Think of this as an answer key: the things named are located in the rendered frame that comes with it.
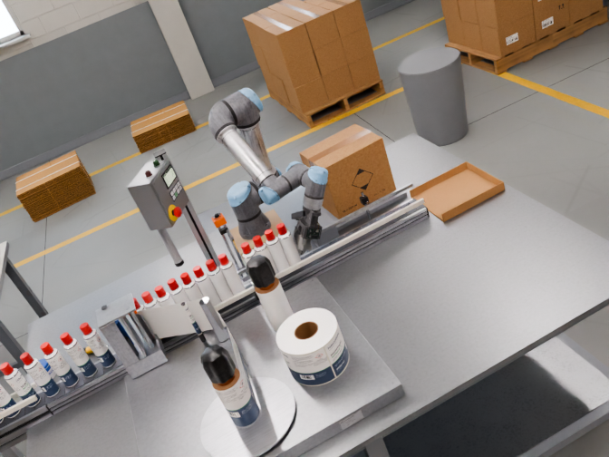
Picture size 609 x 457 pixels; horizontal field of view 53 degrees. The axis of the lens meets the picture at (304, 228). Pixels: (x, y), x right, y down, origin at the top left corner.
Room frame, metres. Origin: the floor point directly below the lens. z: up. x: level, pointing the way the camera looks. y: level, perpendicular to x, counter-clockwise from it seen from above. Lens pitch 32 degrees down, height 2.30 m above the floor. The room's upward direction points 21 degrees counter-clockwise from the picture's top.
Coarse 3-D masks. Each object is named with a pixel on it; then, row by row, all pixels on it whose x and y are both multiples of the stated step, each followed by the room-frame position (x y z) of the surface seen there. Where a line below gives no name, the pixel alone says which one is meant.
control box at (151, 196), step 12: (144, 168) 2.08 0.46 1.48; (156, 168) 2.04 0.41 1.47; (132, 180) 2.01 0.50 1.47; (144, 180) 1.97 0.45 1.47; (156, 180) 1.96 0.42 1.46; (132, 192) 1.97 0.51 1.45; (144, 192) 1.95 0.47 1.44; (156, 192) 1.94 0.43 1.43; (168, 192) 1.99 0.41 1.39; (180, 192) 2.06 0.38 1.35; (144, 204) 1.96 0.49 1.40; (156, 204) 1.94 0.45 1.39; (168, 204) 1.96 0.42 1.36; (180, 204) 2.02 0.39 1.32; (144, 216) 1.97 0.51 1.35; (156, 216) 1.95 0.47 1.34; (168, 216) 1.94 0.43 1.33; (156, 228) 1.96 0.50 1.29
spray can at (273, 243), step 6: (270, 234) 1.99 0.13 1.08; (270, 240) 1.99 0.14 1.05; (276, 240) 1.99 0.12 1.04; (270, 246) 1.99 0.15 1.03; (276, 246) 1.99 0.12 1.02; (270, 252) 2.00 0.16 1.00; (276, 252) 1.98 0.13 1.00; (282, 252) 1.99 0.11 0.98; (276, 258) 1.99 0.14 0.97; (282, 258) 1.99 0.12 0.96; (276, 264) 1.99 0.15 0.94; (282, 264) 1.98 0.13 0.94; (288, 264) 2.00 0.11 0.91; (282, 270) 1.98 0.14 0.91
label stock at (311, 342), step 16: (288, 320) 1.54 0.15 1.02; (304, 320) 1.51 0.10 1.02; (320, 320) 1.49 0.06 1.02; (288, 336) 1.47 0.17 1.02; (304, 336) 1.50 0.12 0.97; (320, 336) 1.42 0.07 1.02; (336, 336) 1.41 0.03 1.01; (288, 352) 1.40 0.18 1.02; (304, 352) 1.38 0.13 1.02; (320, 352) 1.37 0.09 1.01; (336, 352) 1.39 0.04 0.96; (304, 368) 1.38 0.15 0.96; (320, 368) 1.37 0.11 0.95; (336, 368) 1.38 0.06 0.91; (304, 384) 1.39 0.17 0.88; (320, 384) 1.37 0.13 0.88
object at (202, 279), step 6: (198, 270) 1.93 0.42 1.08; (198, 276) 1.93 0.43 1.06; (204, 276) 1.94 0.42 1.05; (198, 282) 1.92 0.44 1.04; (204, 282) 1.92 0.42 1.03; (210, 282) 1.94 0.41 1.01; (204, 288) 1.92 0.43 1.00; (210, 288) 1.93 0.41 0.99; (204, 294) 1.93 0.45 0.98; (210, 294) 1.92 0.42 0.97; (216, 294) 1.94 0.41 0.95; (210, 300) 1.92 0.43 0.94; (216, 300) 1.93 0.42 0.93
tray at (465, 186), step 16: (448, 176) 2.30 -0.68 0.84; (464, 176) 2.27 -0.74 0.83; (480, 176) 2.22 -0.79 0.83; (416, 192) 2.26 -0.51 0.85; (432, 192) 2.23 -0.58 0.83; (448, 192) 2.19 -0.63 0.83; (464, 192) 2.15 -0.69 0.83; (480, 192) 2.10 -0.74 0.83; (496, 192) 2.06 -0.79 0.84; (432, 208) 2.12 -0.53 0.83; (448, 208) 2.08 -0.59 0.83; (464, 208) 2.03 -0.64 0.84
